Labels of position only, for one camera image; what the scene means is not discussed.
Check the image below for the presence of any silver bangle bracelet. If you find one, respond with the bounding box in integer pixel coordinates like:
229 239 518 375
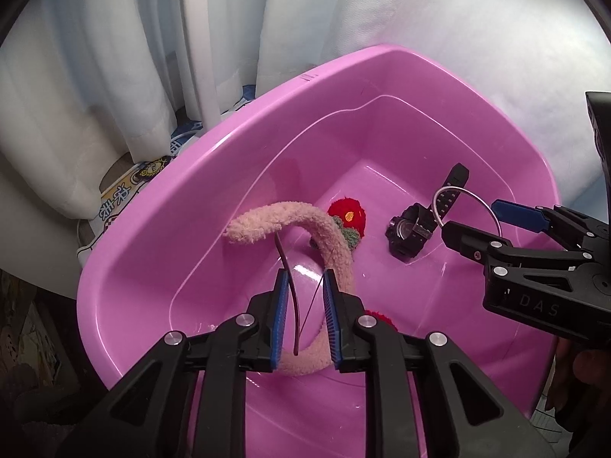
432 185 504 240

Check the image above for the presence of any black digital wristwatch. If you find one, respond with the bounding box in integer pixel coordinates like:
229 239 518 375
385 163 469 261

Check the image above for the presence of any thin dark red hair band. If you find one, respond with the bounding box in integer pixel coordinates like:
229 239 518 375
273 233 302 356

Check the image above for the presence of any person's right hand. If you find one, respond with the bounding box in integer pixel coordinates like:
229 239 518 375
546 338 610 432

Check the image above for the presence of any pink fuzzy strawberry headband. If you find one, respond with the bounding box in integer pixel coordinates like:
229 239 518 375
223 197 367 376

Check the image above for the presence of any pink plastic basin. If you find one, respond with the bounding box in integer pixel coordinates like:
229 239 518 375
75 43 563 458

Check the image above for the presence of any white grid bedsheet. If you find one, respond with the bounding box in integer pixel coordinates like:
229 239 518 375
77 120 205 267

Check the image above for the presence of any white curtain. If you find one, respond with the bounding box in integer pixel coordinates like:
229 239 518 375
1 0 610 296

